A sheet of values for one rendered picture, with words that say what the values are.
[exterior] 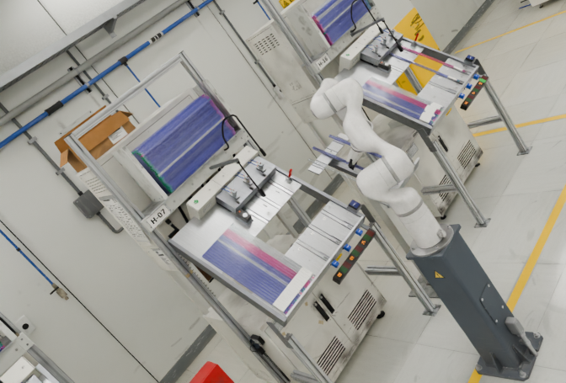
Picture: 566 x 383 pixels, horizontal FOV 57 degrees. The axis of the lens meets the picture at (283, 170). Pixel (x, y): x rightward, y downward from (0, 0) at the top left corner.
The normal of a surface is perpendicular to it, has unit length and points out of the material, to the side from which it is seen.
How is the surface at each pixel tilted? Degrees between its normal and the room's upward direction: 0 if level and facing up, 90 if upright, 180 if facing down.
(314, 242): 45
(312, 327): 90
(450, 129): 90
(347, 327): 90
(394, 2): 90
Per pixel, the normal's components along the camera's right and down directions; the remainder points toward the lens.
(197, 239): -0.01, -0.64
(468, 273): 0.60, -0.16
